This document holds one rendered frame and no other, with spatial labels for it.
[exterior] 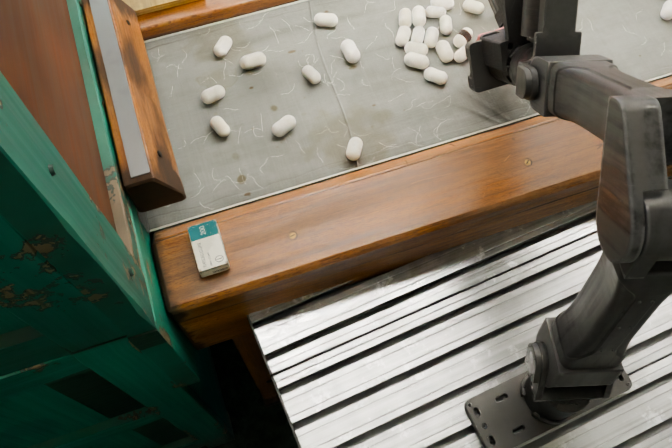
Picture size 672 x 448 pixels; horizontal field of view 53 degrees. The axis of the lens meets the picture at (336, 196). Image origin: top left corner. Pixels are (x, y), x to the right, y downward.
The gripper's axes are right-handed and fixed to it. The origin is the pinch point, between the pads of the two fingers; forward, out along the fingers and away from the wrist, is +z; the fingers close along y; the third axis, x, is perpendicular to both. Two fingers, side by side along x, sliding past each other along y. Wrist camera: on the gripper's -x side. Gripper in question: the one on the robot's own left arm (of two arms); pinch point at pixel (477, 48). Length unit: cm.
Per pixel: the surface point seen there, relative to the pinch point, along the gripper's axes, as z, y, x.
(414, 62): 0.9, 9.1, -0.3
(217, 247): -15.4, 42.1, 10.3
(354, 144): -6.7, 21.6, 6.0
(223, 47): 9.2, 33.6, -7.7
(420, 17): 5.8, 5.4, -5.2
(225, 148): -0.8, 37.6, 3.5
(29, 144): -44, 50, -14
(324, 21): 9.3, 18.6, -7.6
